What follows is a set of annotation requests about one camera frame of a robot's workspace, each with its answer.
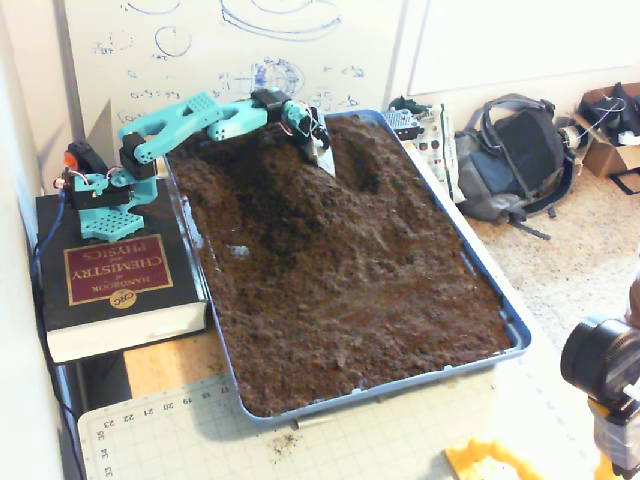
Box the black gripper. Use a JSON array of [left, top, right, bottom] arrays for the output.
[[298, 105, 329, 149]]

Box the brown soil pile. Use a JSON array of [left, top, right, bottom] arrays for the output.
[[163, 113, 514, 419]]

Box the blurry person's hand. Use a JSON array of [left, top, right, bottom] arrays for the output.
[[622, 269, 640, 326]]

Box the black vented electronic box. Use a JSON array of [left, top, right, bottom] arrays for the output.
[[382, 108, 424, 141]]

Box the whiteboard with blue drawings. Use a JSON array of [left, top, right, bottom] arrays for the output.
[[53, 0, 409, 166]]

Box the white printed soil bag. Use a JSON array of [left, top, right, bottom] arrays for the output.
[[414, 97, 469, 204]]

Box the grey black backpack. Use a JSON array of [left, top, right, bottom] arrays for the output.
[[453, 93, 581, 241]]

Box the white cylindrical roll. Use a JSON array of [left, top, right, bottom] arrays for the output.
[[557, 124, 586, 151]]

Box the black chemistry physics handbook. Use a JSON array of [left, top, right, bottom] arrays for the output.
[[34, 177, 210, 364]]

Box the brown cardboard box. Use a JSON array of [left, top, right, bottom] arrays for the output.
[[569, 82, 640, 194]]

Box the blue plastic tray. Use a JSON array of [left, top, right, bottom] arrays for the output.
[[158, 108, 532, 427]]

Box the pale green cutting mat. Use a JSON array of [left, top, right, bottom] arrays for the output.
[[77, 349, 609, 480]]

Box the yellow printed plastic part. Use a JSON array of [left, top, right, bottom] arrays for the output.
[[444, 438, 544, 480]]

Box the red white servo wire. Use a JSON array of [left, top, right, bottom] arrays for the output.
[[282, 106, 322, 142]]

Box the blue cable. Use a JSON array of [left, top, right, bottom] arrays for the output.
[[29, 197, 86, 480]]

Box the black camera with lens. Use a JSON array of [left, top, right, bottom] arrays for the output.
[[559, 314, 640, 469]]

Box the yellow camera stand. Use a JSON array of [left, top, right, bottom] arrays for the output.
[[588, 397, 624, 480]]

